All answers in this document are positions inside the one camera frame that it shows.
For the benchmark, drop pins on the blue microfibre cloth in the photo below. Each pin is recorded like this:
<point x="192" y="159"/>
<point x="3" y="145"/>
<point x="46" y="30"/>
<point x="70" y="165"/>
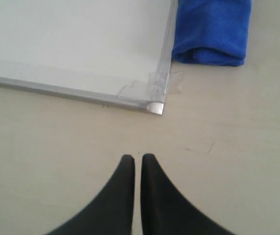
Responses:
<point x="212" y="32"/>

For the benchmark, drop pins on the white aluminium-framed whiteboard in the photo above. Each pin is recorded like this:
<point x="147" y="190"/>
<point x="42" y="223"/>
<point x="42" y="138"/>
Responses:
<point x="86" y="49"/>

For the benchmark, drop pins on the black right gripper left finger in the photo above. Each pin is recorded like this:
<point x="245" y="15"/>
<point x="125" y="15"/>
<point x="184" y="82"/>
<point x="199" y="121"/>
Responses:
<point x="111" y="211"/>

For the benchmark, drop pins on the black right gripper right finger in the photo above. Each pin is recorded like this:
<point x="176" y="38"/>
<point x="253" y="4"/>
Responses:
<point x="165" y="211"/>

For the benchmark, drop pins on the clear tape front right corner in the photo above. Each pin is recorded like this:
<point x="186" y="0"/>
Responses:
<point x="156" y="88"/>

